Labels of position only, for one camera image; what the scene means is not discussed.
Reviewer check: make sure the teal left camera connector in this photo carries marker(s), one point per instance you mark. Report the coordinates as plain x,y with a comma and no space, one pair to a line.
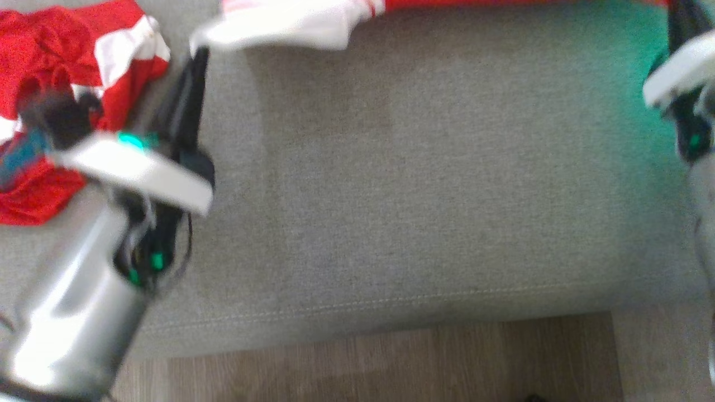
22,156

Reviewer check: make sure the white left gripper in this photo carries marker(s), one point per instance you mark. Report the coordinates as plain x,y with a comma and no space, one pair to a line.
145,170

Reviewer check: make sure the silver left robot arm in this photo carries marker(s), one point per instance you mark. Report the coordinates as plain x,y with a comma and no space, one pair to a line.
72,312

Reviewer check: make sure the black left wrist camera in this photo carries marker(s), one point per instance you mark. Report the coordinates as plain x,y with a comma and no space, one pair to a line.
58,117

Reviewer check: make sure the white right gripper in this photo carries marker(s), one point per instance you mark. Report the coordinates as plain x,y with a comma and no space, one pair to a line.
681,72

